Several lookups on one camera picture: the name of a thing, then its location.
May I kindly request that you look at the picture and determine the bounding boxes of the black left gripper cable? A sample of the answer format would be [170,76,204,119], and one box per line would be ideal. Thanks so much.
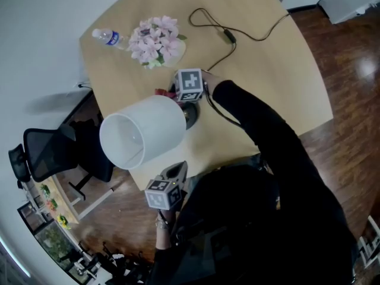
[157,209,173,234]

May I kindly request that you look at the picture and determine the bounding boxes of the white leg wooden table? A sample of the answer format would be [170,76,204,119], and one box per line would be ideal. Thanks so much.
[38,175,115,225]

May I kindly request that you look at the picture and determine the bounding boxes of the black mesh headrest office chair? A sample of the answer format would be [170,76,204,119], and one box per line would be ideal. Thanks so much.
[8,123,115,201]

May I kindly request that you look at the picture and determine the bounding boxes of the black lamp power cable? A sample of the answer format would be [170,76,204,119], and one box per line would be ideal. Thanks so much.
[189,8,290,72]

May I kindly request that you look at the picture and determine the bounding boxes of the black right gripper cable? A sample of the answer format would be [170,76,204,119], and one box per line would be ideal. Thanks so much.
[203,80,241,127]

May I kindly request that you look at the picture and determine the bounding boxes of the pink cloth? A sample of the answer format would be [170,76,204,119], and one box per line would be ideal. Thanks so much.
[154,88,178,100]

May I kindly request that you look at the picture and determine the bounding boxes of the yellow flower pot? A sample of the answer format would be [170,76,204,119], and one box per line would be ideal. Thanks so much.
[56,214,72,230]

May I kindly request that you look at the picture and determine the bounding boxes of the black equipment pile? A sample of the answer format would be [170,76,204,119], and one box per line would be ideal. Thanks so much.
[100,242,155,281]

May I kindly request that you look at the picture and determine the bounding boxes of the clear water bottle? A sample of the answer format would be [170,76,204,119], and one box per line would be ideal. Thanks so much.
[91,28,130,50]

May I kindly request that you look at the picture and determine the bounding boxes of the person's right forearm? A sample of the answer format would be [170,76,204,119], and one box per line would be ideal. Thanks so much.
[203,72,297,166]

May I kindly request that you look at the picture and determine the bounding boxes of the black chest harness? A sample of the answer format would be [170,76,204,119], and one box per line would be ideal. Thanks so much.
[175,227,238,285]

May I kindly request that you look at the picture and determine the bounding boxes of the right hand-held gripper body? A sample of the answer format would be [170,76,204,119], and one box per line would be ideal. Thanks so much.
[174,68,204,103]

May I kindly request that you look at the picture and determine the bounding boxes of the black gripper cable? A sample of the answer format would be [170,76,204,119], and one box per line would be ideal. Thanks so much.
[157,209,173,234]
[203,80,241,127]

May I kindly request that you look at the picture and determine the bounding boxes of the dark frame window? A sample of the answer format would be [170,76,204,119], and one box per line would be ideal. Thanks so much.
[17,203,87,278]

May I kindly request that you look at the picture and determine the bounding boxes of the white table lamp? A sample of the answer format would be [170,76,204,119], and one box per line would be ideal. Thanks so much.
[99,95,200,170]

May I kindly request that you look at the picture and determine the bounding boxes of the pink flowers in cream pot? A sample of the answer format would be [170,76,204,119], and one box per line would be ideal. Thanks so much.
[127,15,188,70]

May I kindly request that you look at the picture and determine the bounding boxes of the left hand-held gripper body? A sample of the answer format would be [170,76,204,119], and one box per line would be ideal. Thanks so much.
[144,175,186,211]

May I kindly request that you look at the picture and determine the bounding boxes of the person's black clothing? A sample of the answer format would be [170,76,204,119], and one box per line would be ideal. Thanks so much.
[148,156,360,285]

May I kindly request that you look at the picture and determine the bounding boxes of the person's left forearm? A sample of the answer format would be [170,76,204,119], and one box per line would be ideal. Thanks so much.
[154,209,176,252]

